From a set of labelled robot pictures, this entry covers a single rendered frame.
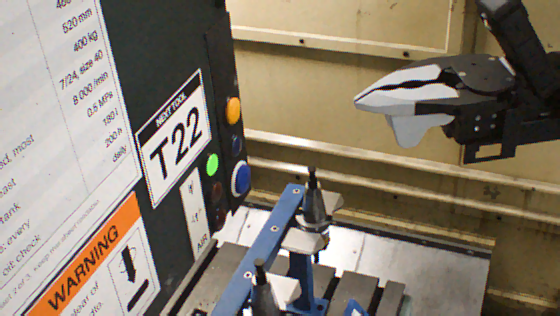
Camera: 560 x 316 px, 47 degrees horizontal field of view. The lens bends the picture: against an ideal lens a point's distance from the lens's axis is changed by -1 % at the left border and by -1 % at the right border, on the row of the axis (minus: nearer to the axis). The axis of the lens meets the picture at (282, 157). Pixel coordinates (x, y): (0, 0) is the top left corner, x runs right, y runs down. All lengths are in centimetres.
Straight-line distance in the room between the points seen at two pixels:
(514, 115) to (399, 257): 101
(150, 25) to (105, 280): 18
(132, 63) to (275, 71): 101
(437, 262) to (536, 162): 36
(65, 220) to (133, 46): 12
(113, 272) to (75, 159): 10
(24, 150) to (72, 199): 6
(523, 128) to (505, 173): 77
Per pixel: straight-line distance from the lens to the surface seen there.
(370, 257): 161
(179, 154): 52
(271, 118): 152
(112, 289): 48
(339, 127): 146
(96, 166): 43
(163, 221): 52
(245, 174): 63
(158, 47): 48
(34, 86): 38
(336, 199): 117
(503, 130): 64
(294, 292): 101
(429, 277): 158
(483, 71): 63
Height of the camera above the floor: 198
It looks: 37 degrees down
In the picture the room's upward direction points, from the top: 5 degrees counter-clockwise
